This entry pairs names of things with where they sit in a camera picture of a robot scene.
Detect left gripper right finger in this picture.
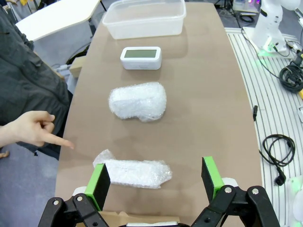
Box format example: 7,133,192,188
191,156,281,227

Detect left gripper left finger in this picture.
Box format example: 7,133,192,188
42,163,112,227

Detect long bubble-wrapped clock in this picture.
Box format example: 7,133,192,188
92,148,173,190

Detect rounded bubble-wrapped clock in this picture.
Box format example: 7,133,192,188
108,81,167,123

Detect white digital clock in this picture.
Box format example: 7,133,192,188
120,46,162,70

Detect person's right hand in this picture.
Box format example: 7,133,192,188
0,111,75,150

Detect open cardboard box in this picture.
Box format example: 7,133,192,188
98,210,197,227

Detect white slotted mounting plate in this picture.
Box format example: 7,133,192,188
224,27,303,227

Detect large cardboard floor box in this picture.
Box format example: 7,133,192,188
69,56,85,78

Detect person in dark grey jacket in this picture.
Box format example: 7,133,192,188
0,4,73,161

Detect clear plastic container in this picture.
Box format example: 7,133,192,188
102,0,187,40

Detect white side table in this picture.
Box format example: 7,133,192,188
15,0,101,42

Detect black coiled power cable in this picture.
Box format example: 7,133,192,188
262,134,296,186

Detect black bundled cable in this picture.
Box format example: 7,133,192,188
279,66,303,92

